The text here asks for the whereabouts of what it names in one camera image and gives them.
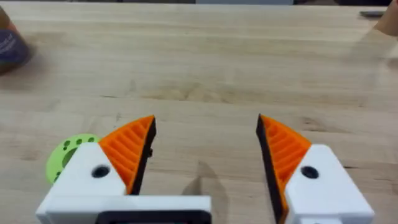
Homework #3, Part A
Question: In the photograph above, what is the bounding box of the dark flat tool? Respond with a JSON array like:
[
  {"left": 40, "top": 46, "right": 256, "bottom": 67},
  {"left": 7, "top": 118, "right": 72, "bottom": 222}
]
[{"left": 359, "top": 11, "right": 386, "bottom": 18}]

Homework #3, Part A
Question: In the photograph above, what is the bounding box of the orange and purple tub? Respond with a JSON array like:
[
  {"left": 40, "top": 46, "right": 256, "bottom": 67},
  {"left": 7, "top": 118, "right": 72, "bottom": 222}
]
[{"left": 0, "top": 6, "right": 32, "bottom": 75}]

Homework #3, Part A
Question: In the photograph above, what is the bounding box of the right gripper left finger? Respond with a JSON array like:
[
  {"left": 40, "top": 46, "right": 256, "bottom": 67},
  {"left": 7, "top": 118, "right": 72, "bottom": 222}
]
[{"left": 49, "top": 114, "right": 157, "bottom": 197}]

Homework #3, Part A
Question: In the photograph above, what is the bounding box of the green disc with holes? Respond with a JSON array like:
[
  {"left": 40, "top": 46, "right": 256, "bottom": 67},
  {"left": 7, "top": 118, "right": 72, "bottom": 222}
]
[{"left": 45, "top": 133, "right": 102, "bottom": 185}]

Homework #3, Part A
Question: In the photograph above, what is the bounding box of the person's hand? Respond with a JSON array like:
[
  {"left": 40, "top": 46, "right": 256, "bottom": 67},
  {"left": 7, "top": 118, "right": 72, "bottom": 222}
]
[{"left": 374, "top": 0, "right": 398, "bottom": 37}]

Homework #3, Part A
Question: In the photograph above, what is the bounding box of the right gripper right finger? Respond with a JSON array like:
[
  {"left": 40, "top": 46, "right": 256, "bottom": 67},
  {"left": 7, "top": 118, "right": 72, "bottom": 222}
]
[{"left": 256, "top": 113, "right": 376, "bottom": 224}]

